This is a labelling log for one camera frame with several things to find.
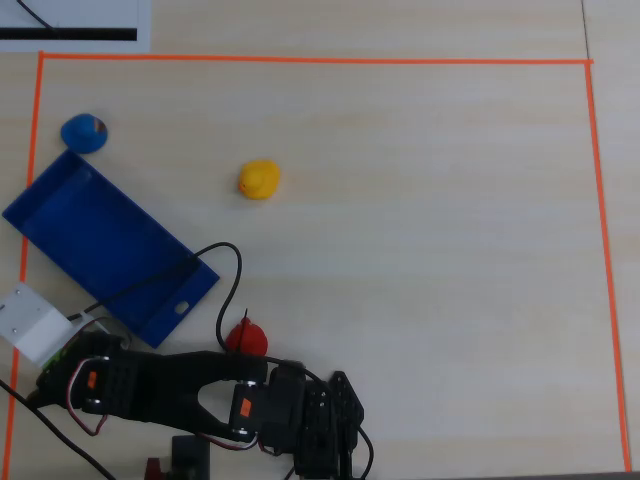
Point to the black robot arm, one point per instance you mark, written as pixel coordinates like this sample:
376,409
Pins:
175,385

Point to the blue plastic box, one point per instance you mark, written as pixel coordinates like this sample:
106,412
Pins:
100,235

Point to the red rubber duck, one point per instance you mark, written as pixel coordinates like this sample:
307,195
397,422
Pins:
252,340

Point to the blue rubber duck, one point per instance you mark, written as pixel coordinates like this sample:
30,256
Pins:
80,135

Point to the yellow rubber duck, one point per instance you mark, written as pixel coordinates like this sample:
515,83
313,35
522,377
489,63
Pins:
260,180

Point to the black clamp with red knob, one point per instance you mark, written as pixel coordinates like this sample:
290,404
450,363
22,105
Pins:
190,455

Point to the orange tape strip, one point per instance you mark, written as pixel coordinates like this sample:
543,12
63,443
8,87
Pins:
606,250
32,150
300,59

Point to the white paper with black bar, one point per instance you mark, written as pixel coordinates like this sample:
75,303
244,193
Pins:
100,15

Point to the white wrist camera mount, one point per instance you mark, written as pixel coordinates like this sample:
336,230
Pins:
30,325

